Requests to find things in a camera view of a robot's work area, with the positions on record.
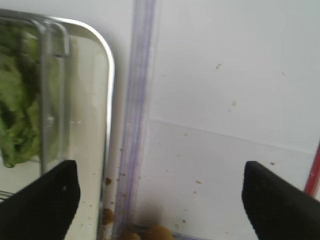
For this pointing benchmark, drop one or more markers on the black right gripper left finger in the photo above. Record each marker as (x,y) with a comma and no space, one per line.
(45,209)

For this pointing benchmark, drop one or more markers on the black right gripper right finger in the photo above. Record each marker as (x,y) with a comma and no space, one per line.
(276,209)

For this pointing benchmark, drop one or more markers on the green lettuce pile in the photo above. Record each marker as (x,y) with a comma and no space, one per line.
(20,93)

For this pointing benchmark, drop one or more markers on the front sesame bun top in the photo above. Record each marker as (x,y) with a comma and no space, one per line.
(156,232)

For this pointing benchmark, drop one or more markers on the metal baking tray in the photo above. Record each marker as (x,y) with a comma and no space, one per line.
(89,82)

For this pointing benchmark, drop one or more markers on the clear plastic salad container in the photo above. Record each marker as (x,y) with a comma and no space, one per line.
(53,53)

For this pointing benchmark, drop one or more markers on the right red rail strip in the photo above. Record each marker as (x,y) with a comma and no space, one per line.
(313,180)

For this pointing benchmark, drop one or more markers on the right clear divider rail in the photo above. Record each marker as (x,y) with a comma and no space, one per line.
(143,48)

